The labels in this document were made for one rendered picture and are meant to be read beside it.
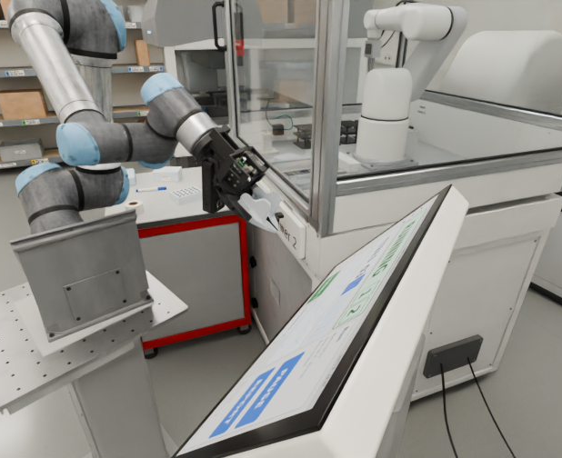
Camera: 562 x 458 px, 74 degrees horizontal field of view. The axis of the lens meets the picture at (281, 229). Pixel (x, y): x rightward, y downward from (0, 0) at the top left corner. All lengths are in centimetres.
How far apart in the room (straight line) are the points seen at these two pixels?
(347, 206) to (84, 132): 63
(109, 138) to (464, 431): 166
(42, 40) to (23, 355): 69
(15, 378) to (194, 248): 88
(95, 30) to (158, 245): 89
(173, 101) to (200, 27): 144
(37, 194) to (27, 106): 402
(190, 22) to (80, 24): 115
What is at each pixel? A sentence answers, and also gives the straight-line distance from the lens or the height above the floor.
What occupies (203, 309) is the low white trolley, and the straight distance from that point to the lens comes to 187.
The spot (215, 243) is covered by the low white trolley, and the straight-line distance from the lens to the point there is 168.
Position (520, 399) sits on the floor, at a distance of 209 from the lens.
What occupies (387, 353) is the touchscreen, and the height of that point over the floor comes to 118.
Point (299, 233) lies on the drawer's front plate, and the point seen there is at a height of 91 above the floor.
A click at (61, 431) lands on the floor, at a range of 193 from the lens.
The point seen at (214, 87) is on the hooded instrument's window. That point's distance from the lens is 221.
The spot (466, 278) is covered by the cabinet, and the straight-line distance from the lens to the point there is 149.
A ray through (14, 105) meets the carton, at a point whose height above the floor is 73.
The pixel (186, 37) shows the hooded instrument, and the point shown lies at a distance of 215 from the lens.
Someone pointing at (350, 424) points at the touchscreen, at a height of 119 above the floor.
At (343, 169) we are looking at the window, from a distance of 98.
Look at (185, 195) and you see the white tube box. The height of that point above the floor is 80.
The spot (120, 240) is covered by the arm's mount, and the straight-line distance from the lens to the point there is 100.
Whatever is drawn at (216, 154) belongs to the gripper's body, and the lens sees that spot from 71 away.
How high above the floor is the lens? 142
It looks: 28 degrees down
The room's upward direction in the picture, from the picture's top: straight up
